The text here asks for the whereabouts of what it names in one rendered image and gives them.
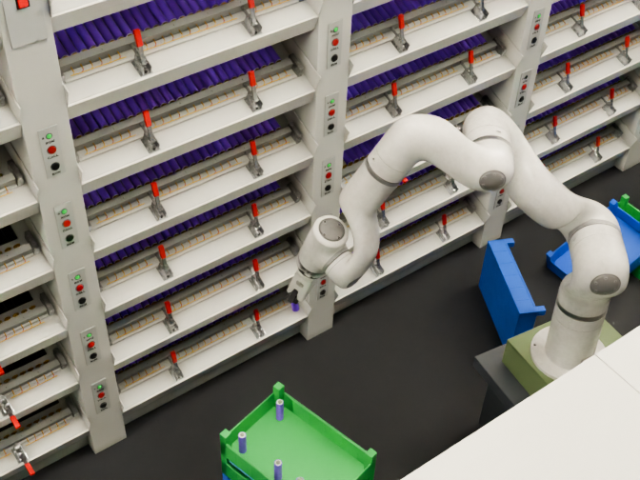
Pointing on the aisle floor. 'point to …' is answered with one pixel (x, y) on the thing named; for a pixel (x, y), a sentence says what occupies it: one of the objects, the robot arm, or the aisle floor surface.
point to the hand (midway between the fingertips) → (296, 292)
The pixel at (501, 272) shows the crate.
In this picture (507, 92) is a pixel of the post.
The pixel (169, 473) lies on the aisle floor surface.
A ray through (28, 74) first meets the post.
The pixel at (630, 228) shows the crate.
